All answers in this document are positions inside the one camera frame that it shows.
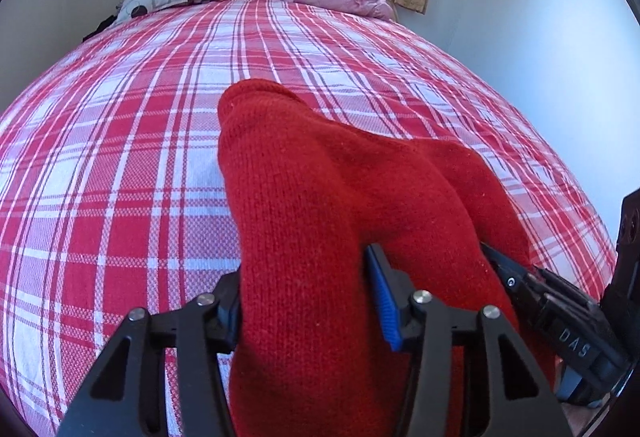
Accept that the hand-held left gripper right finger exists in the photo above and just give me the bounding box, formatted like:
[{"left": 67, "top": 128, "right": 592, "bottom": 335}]
[{"left": 364, "top": 244, "right": 573, "bottom": 437}]

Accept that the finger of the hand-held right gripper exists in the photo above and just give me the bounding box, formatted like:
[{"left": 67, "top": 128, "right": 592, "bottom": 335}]
[{"left": 480, "top": 242, "right": 546, "bottom": 298}]

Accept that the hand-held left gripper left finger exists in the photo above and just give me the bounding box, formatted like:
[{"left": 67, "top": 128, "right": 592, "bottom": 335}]
[{"left": 57, "top": 269, "right": 244, "bottom": 437}]

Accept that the red knit sweater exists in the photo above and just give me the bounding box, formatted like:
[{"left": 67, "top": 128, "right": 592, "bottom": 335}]
[{"left": 217, "top": 79, "right": 558, "bottom": 437}]

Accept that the red white plaid bed blanket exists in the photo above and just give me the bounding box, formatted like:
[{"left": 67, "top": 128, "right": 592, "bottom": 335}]
[{"left": 0, "top": 0, "right": 618, "bottom": 437}]

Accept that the dark cloth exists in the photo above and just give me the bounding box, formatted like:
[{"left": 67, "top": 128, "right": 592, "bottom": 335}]
[{"left": 82, "top": 14, "right": 118, "bottom": 42}]

